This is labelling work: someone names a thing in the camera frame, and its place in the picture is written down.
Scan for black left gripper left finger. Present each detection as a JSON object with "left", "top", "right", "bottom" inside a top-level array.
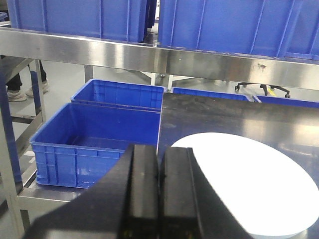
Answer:
[{"left": 24, "top": 144, "right": 158, "bottom": 239}]

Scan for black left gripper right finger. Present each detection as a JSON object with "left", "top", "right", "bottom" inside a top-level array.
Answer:
[{"left": 160, "top": 147, "right": 251, "bottom": 239}]

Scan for pale blue round plate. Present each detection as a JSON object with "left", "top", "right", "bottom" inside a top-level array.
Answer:
[{"left": 173, "top": 132, "right": 319, "bottom": 239}]

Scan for stainless steel shelf rack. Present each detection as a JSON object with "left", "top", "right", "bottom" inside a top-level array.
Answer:
[{"left": 0, "top": 26, "right": 319, "bottom": 239}]

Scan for blue crate lower front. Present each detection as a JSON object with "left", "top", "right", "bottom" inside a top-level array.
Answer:
[{"left": 30, "top": 103, "right": 160, "bottom": 189}]

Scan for blue crate lower rear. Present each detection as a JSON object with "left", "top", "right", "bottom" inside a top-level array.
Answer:
[{"left": 71, "top": 79, "right": 166, "bottom": 112}]

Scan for blue crate behind table middle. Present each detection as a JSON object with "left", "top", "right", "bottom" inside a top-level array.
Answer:
[{"left": 171, "top": 87, "right": 250, "bottom": 101}]

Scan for blue crate behind table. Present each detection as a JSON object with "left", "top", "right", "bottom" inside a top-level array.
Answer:
[
  {"left": 171, "top": 87, "right": 250, "bottom": 101},
  {"left": 253, "top": 95, "right": 319, "bottom": 109}
]

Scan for black office chair base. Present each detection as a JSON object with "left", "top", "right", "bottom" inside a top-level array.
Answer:
[{"left": 234, "top": 82, "right": 291, "bottom": 99}]

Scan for blue crate behind table right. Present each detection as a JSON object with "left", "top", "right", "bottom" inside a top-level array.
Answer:
[{"left": 253, "top": 95, "right": 319, "bottom": 109}]

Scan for person legs with sneakers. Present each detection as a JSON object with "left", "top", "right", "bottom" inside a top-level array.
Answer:
[{"left": 6, "top": 60, "right": 49, "bottom": 102}]

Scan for blue crate upper left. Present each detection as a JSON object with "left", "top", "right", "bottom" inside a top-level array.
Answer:
[{"left": 7, "top": 0, "right": 157, "bottom": 42}]

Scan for blue crate upper right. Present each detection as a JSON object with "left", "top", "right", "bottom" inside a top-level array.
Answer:
[{"left": 159, "top": 0, "right": 319, "bottom": 60}]

